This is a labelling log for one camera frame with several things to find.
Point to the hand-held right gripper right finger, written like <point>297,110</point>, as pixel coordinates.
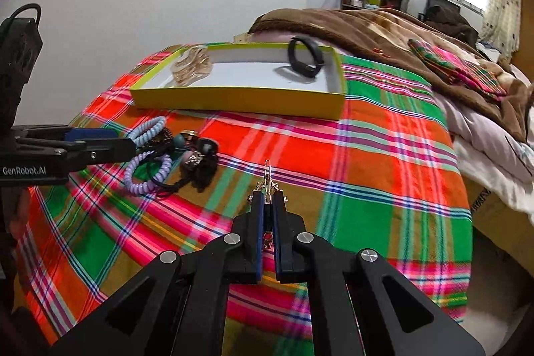
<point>278,231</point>

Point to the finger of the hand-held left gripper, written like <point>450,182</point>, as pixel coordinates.
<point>89,133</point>
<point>108,151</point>

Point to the folded plaid cloth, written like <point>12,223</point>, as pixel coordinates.
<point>459,68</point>

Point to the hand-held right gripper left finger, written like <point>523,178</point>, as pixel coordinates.
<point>257,229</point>

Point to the black monitor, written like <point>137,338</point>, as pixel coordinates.
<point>438,1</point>

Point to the pink pillow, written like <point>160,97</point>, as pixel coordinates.
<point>271,35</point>

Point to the brown blanket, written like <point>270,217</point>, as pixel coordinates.
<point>358,26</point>

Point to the dark clothing pile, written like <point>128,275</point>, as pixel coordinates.
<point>454,24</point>

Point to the white quilt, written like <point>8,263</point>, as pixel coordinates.
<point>488,156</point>

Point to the black smart band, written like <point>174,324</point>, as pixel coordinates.
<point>303,69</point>

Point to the plaid bedsheet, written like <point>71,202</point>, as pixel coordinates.
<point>354,181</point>

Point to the yellow-green shallow box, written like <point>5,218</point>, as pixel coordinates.
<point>250,97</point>

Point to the metal hair clip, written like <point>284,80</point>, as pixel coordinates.
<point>267,174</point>

